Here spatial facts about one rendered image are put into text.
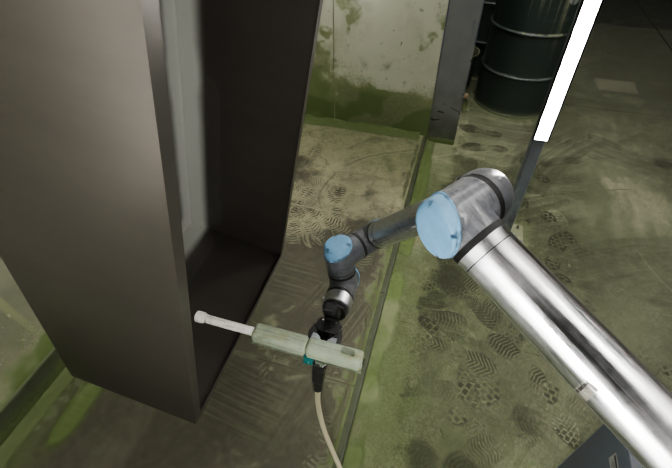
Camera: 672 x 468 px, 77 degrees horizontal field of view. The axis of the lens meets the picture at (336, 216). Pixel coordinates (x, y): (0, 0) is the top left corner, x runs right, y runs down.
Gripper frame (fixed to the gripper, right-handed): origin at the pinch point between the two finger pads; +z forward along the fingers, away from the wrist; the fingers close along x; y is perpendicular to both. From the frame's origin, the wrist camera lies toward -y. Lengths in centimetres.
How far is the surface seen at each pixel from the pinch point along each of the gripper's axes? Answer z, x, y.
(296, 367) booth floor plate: -24, 13, 45
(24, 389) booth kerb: 13, 99, 44
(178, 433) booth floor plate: 9, 44, 51
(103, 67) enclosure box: 33, 17, -85
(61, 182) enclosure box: 30, 29, -68
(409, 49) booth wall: -195, 4, -33
